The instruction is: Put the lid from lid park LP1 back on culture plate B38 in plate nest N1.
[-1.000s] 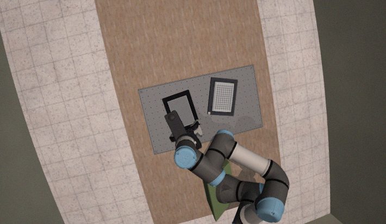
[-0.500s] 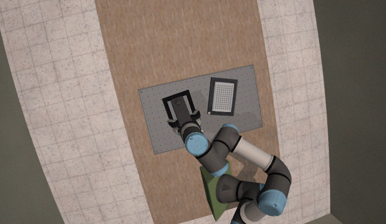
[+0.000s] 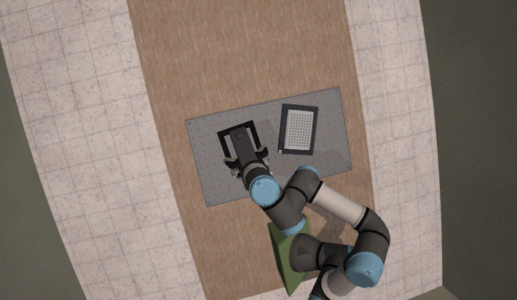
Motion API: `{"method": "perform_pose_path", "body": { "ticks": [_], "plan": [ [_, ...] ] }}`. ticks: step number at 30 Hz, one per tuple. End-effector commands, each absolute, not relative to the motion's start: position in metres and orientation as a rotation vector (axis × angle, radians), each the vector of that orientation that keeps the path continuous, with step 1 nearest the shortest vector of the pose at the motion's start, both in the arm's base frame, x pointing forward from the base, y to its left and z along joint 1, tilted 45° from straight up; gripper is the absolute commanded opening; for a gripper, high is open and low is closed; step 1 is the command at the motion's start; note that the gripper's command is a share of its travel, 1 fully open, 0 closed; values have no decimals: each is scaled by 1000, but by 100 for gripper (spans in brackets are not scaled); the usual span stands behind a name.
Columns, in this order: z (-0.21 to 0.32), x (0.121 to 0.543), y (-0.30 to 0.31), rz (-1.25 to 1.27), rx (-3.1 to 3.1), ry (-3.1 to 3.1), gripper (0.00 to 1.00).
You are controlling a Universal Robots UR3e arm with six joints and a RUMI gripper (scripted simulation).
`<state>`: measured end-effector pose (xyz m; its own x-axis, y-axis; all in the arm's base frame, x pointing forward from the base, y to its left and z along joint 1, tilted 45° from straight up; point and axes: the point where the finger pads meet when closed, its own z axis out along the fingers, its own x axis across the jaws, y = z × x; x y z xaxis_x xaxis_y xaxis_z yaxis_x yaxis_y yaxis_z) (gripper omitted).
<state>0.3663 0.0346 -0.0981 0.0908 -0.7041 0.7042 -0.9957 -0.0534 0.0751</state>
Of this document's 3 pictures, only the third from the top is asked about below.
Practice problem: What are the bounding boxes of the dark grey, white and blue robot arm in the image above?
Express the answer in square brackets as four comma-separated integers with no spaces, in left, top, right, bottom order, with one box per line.
[229,127,390,300]

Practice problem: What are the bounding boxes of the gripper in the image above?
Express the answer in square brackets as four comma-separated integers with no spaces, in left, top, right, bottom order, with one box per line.
[224,144,269,191]

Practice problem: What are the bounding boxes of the black rectangular frame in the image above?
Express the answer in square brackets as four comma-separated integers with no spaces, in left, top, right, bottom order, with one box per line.
[217,120,261,179]

